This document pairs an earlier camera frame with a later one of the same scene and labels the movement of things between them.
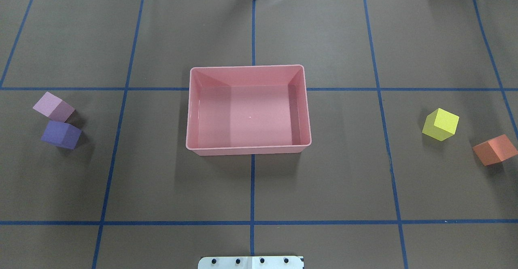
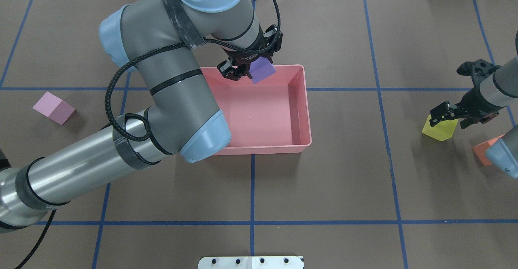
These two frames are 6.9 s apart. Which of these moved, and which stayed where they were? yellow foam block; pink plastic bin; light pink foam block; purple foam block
Moved: purple foam block
Stayed: pink plastic bin; yellow foam block; light pink foam block
